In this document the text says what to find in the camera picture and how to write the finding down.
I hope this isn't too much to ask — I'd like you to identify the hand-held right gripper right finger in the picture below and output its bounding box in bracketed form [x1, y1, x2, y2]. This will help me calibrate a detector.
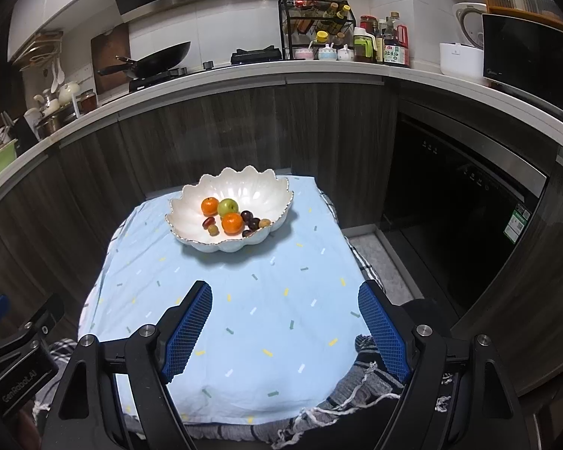
[358, 280, 526, 450]

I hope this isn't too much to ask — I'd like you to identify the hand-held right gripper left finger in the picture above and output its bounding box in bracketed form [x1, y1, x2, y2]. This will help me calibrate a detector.
[40, 280, 214, 450]

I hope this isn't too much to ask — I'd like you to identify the white scalloped bowl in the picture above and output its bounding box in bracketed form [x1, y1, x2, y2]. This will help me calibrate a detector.
[165, 165, 295, 255]

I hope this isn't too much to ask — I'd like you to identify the grey plaid fringed blanket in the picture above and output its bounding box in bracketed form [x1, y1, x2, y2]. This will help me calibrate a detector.
[33, 187, 453, 450]

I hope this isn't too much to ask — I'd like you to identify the light blue patterned cloth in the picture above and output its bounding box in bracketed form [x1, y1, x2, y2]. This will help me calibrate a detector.
[77, 174, 381, 425]

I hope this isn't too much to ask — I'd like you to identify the black built-in dishwasher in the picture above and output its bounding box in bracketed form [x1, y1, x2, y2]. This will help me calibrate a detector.
[381, 112, 549, 322]

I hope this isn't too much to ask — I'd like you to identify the black knife block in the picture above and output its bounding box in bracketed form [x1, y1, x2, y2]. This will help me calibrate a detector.
[2, 112, 41, 148]

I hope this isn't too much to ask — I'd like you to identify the stainless steel pot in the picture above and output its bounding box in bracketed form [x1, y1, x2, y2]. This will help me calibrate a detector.
[35, 103, 78, 139]

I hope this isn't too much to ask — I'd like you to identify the brown glass jar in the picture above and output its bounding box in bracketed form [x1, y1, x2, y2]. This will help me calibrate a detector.
[77, 89, 98, 114]

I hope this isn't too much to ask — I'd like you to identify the white teapot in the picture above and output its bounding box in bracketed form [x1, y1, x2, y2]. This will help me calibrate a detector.
[59, 81, 81, 106]

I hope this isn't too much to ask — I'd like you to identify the black wok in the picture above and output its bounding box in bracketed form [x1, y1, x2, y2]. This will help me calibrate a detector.
[97, 40, 191, 80]

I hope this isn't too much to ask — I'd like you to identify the wooden cutting board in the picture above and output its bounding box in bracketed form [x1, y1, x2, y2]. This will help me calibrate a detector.
[90, 23, 132, 95]

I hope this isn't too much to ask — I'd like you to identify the large soy sauce bottle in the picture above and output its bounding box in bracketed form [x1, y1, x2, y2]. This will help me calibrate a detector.
[382, 28, 411, 67]

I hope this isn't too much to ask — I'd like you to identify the white rice cooker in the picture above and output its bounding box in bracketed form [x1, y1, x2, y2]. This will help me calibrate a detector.
[440, 2, 489, 81]

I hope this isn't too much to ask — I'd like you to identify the black gas stove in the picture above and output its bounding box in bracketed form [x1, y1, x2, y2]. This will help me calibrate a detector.
[128, 47, 282, 93]

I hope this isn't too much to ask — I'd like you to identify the black microwave oven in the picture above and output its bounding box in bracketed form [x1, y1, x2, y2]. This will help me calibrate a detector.
[481, 13, 563, 120]

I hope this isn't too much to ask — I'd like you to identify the row of spice bottles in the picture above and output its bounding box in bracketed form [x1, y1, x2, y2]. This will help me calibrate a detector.
[281, 0, 354, 41]

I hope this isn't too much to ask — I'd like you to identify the gold wall rack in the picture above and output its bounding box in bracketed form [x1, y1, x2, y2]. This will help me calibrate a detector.
[16, 30, 64, 73]

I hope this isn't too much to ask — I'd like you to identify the green-handled oil bottle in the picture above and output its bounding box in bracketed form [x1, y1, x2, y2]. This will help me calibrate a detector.
[353, 27, 377, 63]

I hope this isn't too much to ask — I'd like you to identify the black wire spice rack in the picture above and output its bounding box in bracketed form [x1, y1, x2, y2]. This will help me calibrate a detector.
[278, 0, 356, 61]

